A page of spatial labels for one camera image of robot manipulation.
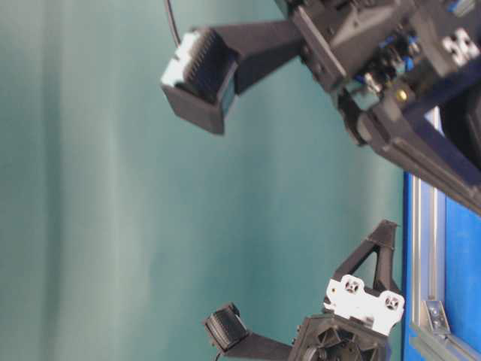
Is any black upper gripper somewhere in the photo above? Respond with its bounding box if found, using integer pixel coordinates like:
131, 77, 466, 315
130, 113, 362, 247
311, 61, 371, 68
277, 1, 480, 214

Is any black white lower gripper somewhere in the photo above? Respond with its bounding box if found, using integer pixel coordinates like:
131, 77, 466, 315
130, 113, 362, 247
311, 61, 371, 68
291, 222, 405, 360

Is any silver corner bracket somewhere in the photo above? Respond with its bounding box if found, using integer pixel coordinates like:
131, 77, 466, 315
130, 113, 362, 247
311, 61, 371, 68
423, 299, 451, 335

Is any aluminium extrusion frame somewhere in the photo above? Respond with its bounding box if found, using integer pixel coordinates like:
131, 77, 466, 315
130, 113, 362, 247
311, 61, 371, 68
407, 174, 481, 361

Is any black upper camera bracket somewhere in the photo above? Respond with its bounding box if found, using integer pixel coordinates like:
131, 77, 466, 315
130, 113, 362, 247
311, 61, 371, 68
214, 20, 305, 95

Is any black camera bracket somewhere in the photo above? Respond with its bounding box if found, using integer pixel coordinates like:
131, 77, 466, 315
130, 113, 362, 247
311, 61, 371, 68
214, 20, 305, 95
222, 332, 292, 360

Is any black lower camera bracket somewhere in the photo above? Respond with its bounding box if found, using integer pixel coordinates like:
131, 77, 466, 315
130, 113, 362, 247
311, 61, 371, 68
222, 332, 292, 360

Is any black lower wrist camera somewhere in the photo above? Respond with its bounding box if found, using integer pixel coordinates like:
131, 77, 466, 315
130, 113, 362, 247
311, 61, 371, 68
203, 302, 250, 353

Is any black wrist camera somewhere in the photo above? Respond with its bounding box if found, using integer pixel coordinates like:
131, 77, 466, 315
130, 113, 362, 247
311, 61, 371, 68
203, 302, 250, 353
160, 28, 237, 135

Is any black upper wrist camera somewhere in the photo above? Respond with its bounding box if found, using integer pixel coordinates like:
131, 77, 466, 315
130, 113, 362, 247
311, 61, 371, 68
160, 28, 237, 135

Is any thin black camera cable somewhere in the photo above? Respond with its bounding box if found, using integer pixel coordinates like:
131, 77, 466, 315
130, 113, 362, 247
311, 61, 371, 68
164, 0, 183, 48

